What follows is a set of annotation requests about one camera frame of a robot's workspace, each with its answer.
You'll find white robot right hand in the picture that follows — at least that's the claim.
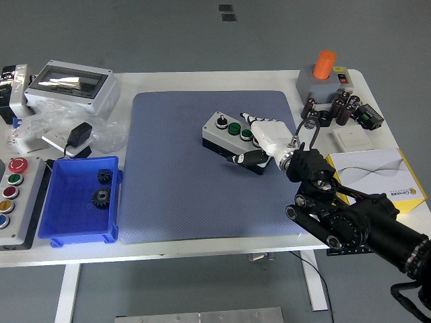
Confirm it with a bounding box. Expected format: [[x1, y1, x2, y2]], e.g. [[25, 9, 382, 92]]
[[226, 112, 300, 168]]

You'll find grey three-button control box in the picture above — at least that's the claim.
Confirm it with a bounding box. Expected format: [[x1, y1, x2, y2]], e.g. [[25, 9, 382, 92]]
[[201, 112, 272, 176]]

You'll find grey multi-colour button station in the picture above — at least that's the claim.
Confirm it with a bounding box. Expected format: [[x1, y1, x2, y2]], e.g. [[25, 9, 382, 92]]
[[0, 156, 52, 251]]

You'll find orange ribbed cylinder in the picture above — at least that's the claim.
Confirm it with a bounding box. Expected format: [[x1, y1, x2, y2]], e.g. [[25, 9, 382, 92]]
[[312, 50, 337, 80]]

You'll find black module with green terminal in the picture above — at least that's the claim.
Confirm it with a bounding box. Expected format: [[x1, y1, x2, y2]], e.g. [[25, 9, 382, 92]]
[[352, 103, 386, 131]]

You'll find grey-blue textured mat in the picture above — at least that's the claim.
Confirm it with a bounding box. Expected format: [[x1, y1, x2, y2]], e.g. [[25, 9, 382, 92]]
[[118, 89, 319, 245]]

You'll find black perforated strip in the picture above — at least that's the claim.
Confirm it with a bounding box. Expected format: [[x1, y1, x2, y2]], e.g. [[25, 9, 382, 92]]
[[326, 244, 375, 258]]

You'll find white table leg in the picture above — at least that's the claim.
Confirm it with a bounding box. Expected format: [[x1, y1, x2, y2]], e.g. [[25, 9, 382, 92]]
[[54, 264, 82, 323], [300, 250, 329, 312]]

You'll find clear plastic bag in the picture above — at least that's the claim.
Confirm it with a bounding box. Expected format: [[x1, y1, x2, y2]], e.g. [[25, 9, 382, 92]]
[[20, 99, 131, 154]]

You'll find small black bevel gear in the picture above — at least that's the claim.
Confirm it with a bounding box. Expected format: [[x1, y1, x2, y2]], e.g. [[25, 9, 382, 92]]
[[96, 168, 114, 186]]

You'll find large black bevel gear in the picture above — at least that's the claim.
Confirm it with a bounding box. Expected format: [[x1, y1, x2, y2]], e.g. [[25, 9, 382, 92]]
[[91, 187, 112, 211]]

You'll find black power adapter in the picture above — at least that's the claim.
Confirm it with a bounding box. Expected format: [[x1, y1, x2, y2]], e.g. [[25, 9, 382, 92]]
[[63, 122, 94, 149]]

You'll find grey metal plate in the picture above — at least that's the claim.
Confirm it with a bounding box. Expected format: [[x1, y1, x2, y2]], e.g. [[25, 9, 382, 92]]
[[114, 306, 286, 323]]

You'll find blue plastic bin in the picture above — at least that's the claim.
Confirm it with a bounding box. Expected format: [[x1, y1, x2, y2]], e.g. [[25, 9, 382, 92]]
[[37, 155, 124, 248]]

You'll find white and black device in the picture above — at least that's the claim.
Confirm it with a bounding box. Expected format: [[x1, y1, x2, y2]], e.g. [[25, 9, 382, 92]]
[[0, 64, 35, 125]]

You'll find grey switch box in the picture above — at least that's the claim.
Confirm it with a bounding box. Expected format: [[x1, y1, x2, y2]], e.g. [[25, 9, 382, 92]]
[[295, 64, 356, 104]]

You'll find white wall switch plate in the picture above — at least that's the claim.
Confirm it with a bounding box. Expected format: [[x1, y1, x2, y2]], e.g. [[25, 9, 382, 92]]
[[331, 127, 375, 152]]

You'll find metal table bracket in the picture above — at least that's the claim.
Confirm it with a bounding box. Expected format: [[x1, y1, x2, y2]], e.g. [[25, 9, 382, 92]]
[[248, 252, 275, 263]]

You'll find thin black cable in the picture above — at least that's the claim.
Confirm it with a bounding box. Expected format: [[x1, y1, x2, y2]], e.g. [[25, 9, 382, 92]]
[[288, 250, 335, 323]]

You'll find white enclosure with clear lid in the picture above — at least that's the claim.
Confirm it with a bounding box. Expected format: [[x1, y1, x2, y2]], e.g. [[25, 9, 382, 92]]
[[24, 60, 121, 119]]

